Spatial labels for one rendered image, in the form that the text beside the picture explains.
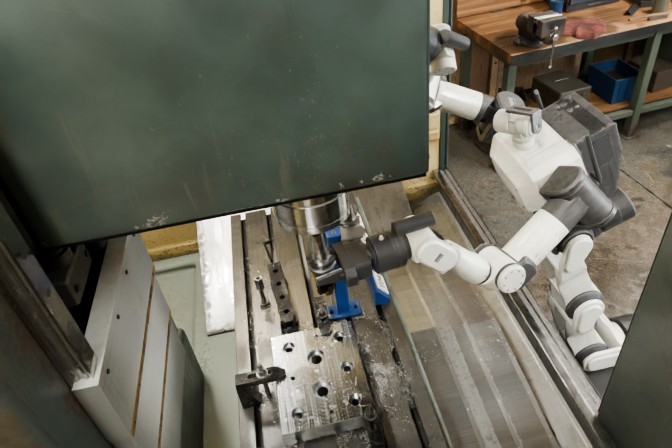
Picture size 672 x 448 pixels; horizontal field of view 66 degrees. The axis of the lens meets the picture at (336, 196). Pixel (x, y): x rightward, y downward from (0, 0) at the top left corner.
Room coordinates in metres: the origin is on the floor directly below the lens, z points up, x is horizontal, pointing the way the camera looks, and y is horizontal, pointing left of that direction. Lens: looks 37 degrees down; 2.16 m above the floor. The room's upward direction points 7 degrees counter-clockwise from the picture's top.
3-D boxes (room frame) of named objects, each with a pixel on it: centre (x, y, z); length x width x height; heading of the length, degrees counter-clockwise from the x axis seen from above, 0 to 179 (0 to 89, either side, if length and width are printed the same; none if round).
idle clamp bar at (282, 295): (1.14, 0.21, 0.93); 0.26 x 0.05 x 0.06; 11
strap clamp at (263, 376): (0.81, 0.25, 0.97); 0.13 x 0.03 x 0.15; 96
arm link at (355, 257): (0.85, -0.05, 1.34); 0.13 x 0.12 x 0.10; 13
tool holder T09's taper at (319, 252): (0.83, 0.05, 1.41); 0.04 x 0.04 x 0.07
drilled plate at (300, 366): (0.81, 0.10, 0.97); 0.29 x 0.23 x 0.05; 6
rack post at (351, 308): (1.08, 0.02, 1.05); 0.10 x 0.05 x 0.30; 96
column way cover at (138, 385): (0.78, 0.49, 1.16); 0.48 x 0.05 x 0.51; 6
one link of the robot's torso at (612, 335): (1.27, -0.98, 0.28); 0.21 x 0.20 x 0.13; 96
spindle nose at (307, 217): (0.83, 0.05, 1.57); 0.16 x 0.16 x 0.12
